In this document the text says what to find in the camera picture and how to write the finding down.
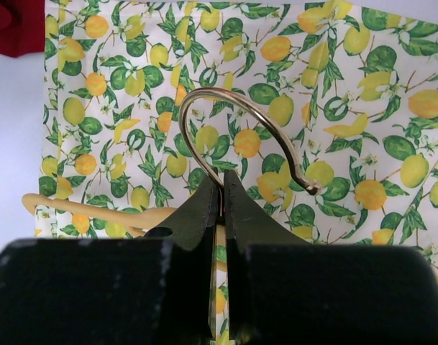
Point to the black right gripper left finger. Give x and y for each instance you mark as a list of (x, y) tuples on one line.
[(152, 290)]

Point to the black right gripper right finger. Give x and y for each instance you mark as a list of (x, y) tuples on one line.
[(284, 290)]

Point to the yellow clothes hanger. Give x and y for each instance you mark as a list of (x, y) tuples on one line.
[(83, 172)]

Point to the lemon print skirt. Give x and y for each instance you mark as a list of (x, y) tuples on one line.
[(355, 89)]

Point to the red skirt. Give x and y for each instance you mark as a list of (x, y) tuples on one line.
[(22, 27)]

